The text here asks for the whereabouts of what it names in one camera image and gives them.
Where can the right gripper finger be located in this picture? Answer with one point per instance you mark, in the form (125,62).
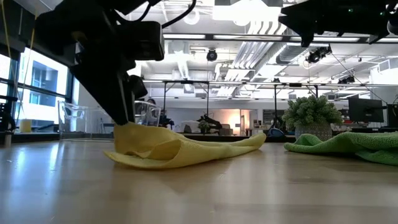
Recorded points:
(300,18)

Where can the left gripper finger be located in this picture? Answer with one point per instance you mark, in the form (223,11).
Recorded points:
(138,88)
(109,96)

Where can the yellow microfiber towel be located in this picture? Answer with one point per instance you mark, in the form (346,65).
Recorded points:
(186,149)

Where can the green microfiber towel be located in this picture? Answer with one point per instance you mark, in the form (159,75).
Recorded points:
(357,144)

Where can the black idle robot arm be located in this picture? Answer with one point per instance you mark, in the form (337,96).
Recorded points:
(211,121)

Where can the clear plastic basket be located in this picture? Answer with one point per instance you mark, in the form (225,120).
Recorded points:
(77,121)

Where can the black ceiling spotlight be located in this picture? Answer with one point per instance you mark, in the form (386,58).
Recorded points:
(317,54)

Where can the small green plant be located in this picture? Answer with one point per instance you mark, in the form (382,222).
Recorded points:
(204,126)

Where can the yellow bin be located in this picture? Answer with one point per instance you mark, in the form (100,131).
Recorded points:
(25,126)

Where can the black computer monitor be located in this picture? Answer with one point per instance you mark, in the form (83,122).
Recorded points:
(393,116)
(365,110)

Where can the artificial plant in patterned pot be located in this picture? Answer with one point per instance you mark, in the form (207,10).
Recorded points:
(311,115)

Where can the black equipment stand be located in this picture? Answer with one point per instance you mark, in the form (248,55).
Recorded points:
(6,121)

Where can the black metal workstation frame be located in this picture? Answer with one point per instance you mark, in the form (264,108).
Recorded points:
(186,82)

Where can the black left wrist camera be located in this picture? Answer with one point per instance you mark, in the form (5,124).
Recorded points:
(146,40)

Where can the black overhead camera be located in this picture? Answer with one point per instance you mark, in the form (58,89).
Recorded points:
(211,55)

